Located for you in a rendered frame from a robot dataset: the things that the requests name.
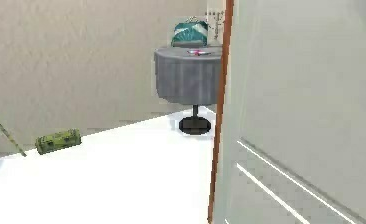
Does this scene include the round grey clothed table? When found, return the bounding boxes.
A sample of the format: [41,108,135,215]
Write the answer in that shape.
[153,46,223,136]

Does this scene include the small pink flat object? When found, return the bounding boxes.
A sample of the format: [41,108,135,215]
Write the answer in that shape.
[187,49,212,57]

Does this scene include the teal handbag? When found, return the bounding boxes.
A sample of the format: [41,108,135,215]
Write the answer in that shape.
[171,16,210,48]

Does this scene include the pale grey room door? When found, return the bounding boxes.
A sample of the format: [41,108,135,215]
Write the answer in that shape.
[207,0,366,224]

